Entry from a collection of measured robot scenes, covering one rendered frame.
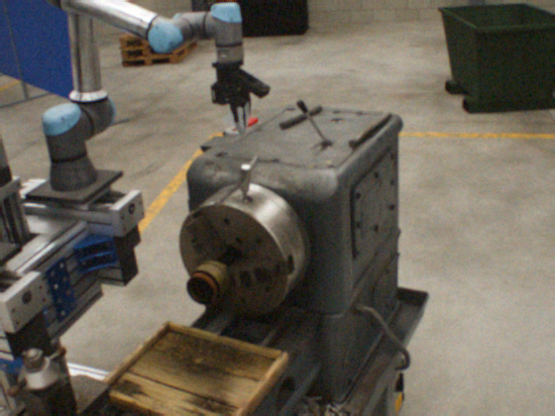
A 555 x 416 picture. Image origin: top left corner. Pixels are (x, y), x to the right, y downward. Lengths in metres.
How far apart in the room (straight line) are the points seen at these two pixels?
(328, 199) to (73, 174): 0.79
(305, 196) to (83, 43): 0.82
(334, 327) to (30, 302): 0.79
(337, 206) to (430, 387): 1.41
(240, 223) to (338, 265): 0.30
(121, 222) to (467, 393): 1.63
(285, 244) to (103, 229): 0.65
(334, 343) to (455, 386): 1.14
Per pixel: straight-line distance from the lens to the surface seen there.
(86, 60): 1.98
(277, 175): 1.63
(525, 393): 2.87
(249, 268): 1.50
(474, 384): 2.87
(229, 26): 1.71
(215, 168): 1.72
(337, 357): 1.83
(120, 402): 1.52
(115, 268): 2.00
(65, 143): 1.92
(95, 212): 1.93
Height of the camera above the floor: 1.86
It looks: 25 degrees down
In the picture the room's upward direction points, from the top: 5 degrees counter-clockwise
